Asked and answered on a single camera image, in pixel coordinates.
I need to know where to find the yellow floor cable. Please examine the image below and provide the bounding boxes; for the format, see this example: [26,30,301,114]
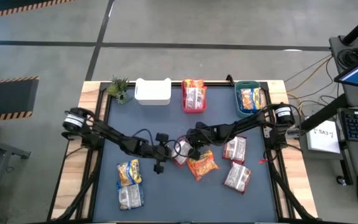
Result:
[283,54,334,83]

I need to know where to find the blue-grey table mat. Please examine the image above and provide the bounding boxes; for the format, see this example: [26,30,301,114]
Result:
[92,85,278,223]

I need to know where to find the black hazard-striped ramp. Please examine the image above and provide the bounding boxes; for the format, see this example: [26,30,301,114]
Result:
[0,76,40,122]

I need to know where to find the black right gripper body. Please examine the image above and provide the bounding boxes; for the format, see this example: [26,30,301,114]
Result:
[186,121,229,161]

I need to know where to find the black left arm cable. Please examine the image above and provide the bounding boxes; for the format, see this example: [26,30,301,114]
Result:
[131,128,183,158]

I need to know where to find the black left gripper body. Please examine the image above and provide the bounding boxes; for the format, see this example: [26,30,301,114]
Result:
[134,133,172,174]

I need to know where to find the teal plastic bin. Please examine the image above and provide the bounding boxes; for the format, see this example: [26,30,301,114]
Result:
[234,80,263,118]

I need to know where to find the green artificial succulent plant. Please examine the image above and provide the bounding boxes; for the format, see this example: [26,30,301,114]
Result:
[106,75,133,105]

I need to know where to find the black aluminium table frame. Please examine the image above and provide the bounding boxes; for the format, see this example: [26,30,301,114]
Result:
[47,80,319,224]

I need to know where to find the black slanted stand pole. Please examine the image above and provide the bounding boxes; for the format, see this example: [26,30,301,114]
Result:
[300,93,349,132]

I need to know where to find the white plastic bin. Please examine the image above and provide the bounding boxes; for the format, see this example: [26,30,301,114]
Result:
[134,77,172,106]

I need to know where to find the coiled black cable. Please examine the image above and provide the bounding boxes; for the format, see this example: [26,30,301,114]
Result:
[337,48,358,68]

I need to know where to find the red ramen noodle pack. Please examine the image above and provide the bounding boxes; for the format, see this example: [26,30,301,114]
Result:
[222,135,247,165]
[223,161,252,195]
[171,136,195,166]

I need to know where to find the grey power box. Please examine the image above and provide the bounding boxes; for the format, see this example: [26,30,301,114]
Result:
[286,127,301,139]

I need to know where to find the pink plastic bin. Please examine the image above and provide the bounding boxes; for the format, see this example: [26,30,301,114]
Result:
[181,78,208,114]

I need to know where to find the blue soy sauce ramen pack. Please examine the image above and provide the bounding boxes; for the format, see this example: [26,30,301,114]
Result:
[116,183,145,211]
[116,159,143,188]
[240,87,263,112]

